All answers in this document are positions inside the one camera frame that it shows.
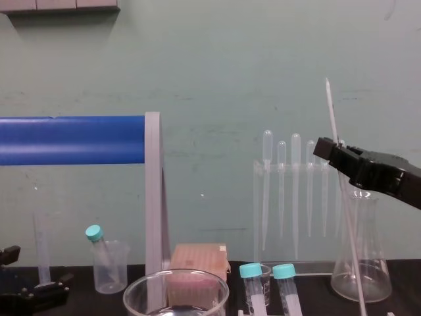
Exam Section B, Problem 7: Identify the clear plastic graduated cylinder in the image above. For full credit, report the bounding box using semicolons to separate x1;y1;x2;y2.
32;211;55;288

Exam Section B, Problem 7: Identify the large clear glass beaker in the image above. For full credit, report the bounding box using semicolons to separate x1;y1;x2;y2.
122;268;230;316

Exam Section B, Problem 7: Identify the translucent plastic beaker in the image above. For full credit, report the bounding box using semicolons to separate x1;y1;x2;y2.
92;240;129;295

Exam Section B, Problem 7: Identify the clear acrylic pipette rack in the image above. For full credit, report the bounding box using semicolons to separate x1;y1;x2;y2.
252;159;334;277

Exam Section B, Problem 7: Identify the pink pipette tip box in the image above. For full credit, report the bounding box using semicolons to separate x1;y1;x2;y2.
166;243;232;307

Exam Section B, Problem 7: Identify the small clear glass beaker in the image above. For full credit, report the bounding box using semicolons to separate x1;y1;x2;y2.
249;263;274;307

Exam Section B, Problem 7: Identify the clear glass conical flask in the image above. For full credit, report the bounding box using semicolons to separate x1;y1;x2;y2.
330;188;393;304

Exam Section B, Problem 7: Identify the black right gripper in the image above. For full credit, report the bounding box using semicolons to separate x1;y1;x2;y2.
312;136;421;211

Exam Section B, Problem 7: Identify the teal capped centrifuge tube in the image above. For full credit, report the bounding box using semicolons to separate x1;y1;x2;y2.
239;262;268;316
272;263;303;316
84;224;122;284

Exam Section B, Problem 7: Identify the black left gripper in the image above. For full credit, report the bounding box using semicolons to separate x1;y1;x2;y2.
0;245;74;316

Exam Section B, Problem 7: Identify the grey roll stand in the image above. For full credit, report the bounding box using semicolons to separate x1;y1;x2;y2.
144;111;172;312

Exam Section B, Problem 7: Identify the clear plastic transfer pipette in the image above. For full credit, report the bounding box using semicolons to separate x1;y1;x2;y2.
334;139;346;241

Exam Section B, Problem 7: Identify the grey wall shelf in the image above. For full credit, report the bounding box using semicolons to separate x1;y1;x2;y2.
0;0;122;14

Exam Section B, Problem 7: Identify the blue roll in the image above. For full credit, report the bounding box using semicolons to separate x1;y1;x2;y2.
0;115;147;167

